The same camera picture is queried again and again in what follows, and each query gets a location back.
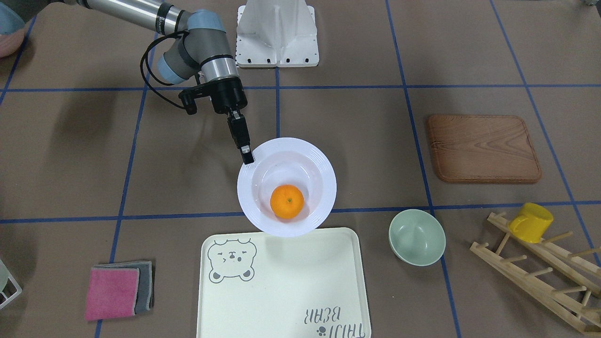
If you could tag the white round plate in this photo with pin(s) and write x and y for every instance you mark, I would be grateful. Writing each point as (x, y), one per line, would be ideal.
(287, 161)

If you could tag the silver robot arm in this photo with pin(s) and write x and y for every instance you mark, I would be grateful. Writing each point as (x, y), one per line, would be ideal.
(190, 45)

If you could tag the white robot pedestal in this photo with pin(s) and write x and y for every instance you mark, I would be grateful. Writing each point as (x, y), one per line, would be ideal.
(276, 33)

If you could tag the orange fruit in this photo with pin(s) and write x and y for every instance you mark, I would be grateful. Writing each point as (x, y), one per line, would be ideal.
(287, 201)

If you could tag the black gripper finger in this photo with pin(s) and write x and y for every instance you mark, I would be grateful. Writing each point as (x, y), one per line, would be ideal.
(239, 132)

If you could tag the pink bowl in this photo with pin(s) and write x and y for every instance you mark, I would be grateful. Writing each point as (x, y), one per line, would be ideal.
(11, 31)

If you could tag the wooden mug rack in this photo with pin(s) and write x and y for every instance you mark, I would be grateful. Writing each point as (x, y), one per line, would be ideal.
(568, 286)

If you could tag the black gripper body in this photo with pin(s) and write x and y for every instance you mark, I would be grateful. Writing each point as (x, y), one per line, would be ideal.
(228, 95)

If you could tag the white wire cup rack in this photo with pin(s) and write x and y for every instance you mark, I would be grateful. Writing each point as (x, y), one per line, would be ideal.
(10, 289)

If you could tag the yellow mug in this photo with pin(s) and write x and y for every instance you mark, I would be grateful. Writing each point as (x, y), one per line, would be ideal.
(531, 222)

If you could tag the cream bear tray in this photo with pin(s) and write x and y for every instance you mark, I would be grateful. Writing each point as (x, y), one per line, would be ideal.
(255, 285)

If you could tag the pink and grey folded cloth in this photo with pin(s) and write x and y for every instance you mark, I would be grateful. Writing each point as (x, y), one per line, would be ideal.
(119, 290)

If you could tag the green bowl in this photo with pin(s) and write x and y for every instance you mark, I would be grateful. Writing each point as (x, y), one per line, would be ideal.
(417, 238)

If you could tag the wooden cutting board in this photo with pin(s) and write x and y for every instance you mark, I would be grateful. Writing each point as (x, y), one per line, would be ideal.
(484, 149)

